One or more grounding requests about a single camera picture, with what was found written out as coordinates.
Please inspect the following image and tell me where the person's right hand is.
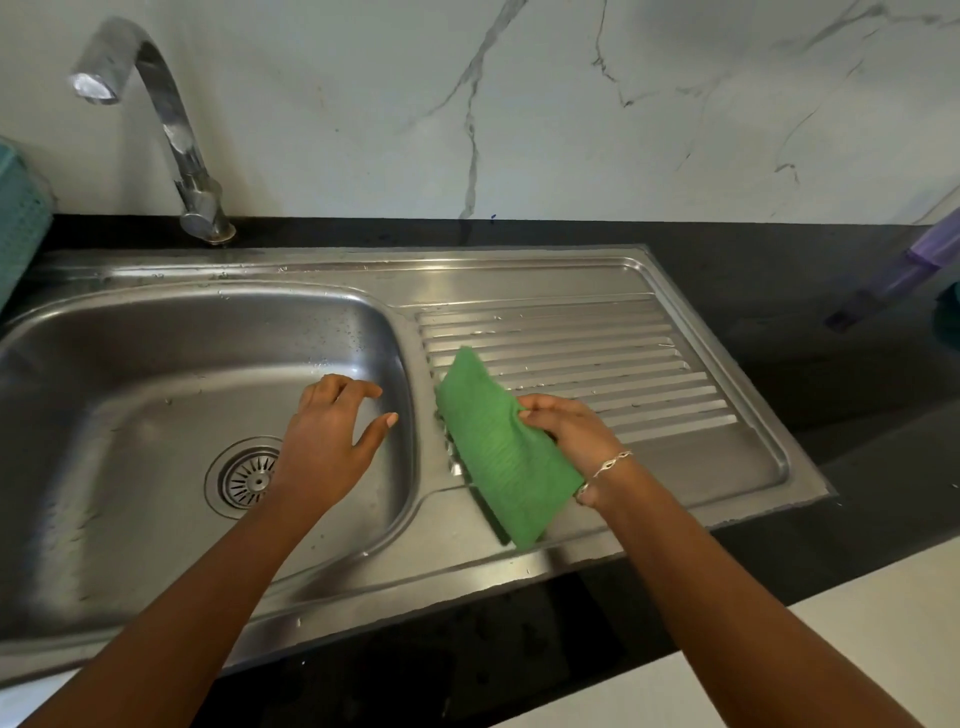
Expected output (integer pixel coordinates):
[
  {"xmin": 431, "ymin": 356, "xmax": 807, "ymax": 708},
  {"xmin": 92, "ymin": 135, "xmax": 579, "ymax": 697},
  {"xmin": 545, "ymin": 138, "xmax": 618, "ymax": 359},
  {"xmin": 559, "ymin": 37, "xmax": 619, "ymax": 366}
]
[{"xmin": 516, "ymin": 394, "xmax": 630, "ymax": 489}]

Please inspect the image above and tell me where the person's left hand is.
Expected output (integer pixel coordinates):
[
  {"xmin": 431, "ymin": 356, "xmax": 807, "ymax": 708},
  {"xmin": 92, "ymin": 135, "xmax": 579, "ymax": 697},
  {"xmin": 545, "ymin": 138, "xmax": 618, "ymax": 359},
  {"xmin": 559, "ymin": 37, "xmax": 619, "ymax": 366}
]
[{"xmin": 276, "ymin": 373, "xmax": 400, "ymax": 513}]

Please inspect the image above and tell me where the green cleaning cloth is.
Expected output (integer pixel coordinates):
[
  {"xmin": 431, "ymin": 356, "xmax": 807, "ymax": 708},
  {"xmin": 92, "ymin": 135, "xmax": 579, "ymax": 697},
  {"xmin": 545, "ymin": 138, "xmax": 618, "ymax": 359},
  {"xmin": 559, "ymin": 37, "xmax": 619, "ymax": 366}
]
[{"xmin": 435, "ymin": 346, "xmax": 586, "ymax": 550}]

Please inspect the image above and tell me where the person's left forearm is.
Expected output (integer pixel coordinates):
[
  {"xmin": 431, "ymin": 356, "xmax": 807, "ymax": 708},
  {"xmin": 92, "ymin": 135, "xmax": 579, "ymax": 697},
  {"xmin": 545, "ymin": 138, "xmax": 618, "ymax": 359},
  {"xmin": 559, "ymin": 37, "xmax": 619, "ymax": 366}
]
[{"xmin": 0, "ymin": 480, "xmax": 339, "ymax": 728}]

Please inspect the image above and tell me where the person's right forearm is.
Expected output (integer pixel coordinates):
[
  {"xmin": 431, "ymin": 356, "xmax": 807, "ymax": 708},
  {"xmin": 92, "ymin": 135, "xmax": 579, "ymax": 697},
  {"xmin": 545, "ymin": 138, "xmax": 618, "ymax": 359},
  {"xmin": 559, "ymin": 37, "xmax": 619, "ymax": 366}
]
[{"xmin": 586, "ymin": 454, "xmax": 927, "ymax": 728}]

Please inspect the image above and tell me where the stainless steel sink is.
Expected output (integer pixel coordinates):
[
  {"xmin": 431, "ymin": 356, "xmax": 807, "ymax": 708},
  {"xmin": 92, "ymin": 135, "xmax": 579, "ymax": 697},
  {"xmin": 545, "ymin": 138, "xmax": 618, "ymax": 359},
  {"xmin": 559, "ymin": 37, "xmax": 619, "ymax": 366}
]
[{"xmin": 0, "ymin": 243, "xmax": 837, "ymax": 685}]

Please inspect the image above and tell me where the sink drain strainer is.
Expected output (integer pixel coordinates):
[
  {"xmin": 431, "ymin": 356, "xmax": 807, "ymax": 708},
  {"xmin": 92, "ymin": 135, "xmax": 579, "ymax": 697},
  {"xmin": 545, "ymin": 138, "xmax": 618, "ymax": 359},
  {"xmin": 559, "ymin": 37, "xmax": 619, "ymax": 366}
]
[{"xmin": 204, "ymin": 442, "xmax": 283, "ymax": 520}]

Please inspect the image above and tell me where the chrome faucet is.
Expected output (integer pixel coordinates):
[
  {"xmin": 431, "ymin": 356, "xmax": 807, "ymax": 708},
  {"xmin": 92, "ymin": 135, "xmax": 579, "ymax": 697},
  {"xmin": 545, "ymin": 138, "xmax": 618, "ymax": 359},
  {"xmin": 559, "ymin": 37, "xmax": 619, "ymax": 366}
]
[{"xmin": 70, "ymin": 18, "xmax": 237, "ymax": 247}]

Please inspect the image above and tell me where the teal plastic basket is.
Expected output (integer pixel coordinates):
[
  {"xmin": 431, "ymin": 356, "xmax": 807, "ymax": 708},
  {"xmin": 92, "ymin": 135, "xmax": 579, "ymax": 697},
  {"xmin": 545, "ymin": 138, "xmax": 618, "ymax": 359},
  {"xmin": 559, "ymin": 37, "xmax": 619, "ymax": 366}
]
[{"xmin": 0, "ymin": 136, "xmax": 54, "ymax": 312}]

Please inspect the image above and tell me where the silver bracelet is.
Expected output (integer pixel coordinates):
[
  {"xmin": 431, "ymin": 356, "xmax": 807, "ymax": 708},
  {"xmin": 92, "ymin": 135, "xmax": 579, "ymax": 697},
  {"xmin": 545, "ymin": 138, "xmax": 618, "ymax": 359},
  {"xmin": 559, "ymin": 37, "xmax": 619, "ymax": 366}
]
[{"xmin": 574, "ymin": 450, "xmax": 634, "ymax": 507}]

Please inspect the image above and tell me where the purple plastic handle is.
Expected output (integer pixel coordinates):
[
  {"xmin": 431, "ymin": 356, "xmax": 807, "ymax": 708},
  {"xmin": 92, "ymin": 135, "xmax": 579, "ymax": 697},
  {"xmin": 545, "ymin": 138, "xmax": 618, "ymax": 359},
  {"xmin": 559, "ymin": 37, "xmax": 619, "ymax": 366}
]
[{"xmin": 823, "ymin": 207, "xmax": 960, "ymax": 333}]

